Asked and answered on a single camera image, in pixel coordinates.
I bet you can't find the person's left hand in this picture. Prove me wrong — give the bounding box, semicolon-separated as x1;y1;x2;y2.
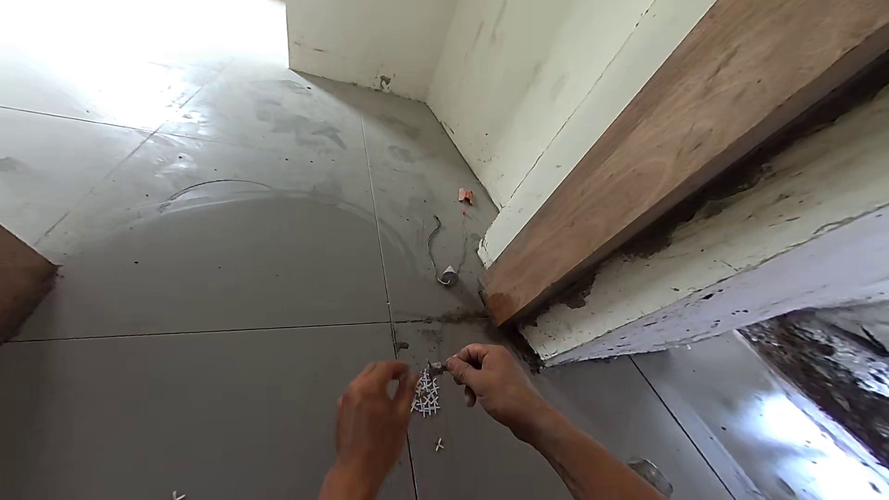
335;360;419;481

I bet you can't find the heap of dark rubble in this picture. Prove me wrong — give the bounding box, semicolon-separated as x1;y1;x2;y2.
739;304;889;465

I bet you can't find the brown wooden door frame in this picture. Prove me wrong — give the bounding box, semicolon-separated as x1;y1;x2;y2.
482;0;889;329

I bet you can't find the pile of white tile spacers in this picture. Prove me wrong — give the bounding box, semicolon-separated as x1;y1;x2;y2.
410;369;441;418

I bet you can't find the clear round container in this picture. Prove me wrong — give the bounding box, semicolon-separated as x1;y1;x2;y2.
627;456;674;497

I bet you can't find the brown wooden post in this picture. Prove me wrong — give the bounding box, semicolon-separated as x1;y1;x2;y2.
0;224;60;344

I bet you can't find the grey round weight with string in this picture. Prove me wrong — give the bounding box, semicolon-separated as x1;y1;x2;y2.
426;214;459;288

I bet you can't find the person's left forearm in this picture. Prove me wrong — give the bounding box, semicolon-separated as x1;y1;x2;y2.
318;462;386;500

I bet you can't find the person's right hand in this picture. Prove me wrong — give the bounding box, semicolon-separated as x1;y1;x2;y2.
445;344;550;445

